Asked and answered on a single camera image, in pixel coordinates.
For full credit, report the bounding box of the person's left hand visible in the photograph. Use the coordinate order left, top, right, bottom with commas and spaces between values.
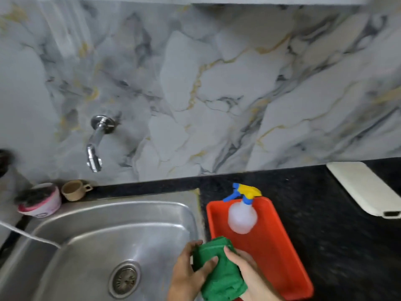
167, 240, 219, 301

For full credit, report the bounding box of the person's right hand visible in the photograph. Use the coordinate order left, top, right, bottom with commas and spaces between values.
223, 246, 284, 301

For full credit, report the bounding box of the green cleaning cloth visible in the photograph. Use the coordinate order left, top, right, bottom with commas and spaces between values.
192, 236, 248, 301

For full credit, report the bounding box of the red plastic tray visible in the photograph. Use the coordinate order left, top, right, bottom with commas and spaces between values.
206, 196, 314, 301

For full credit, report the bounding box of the clear spray bottle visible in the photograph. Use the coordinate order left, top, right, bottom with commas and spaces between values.
223, 183, 262, 235

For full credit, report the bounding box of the sink drain strainer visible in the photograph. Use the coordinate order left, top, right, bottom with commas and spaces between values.
108, 261, 141, 300

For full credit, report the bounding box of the stainless steel sink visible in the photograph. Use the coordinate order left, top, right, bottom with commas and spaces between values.
0, 189, 206, 301

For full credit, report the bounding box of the white cutting board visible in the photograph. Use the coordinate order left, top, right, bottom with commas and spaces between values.
326, 162, 401, 219

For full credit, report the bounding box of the small beige cup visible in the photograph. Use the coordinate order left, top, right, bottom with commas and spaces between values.
61, 180, 93, 202

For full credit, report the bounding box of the pink and white bowl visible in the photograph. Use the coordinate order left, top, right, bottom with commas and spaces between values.
16, 183, 62, 218

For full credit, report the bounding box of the black scrubber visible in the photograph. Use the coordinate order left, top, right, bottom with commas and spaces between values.
14, 186, 56, 208

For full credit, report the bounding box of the chrome wall tap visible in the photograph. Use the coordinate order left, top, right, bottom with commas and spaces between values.
86, 115, 117, 173

